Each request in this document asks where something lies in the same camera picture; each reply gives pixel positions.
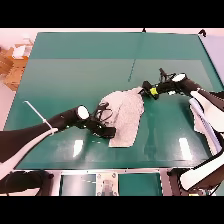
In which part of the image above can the grey white shirt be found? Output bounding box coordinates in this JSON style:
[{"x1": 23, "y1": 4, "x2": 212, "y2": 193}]
[{"x1": 98, "y1": 86, "x2": 147, "y2": 148}]

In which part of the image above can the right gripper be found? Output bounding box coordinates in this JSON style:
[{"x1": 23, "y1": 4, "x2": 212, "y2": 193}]
[{"x1": 139, "y1": 80, "x2": 160, "y2": 100}]

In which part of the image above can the silver frame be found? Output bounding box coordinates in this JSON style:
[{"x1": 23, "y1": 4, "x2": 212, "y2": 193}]
[{"x1": 43, "y1": 168, "x2": 183, "y2": 197}]

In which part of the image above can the brown cardboard box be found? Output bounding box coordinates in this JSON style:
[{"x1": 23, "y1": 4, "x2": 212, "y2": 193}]
[{"x1": 0, "y1": 46, "x2": 32, "y2": 92}]

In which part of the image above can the white garment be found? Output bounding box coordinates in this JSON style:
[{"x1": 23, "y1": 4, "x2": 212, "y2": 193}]
[{"x1": 192, "y1": 113, "x2": 216, "y2": 143}]

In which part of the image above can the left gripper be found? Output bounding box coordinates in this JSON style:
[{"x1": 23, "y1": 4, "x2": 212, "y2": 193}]
[{"x1": 83, "y1": 116, "x2": 117, "y2": 140}]

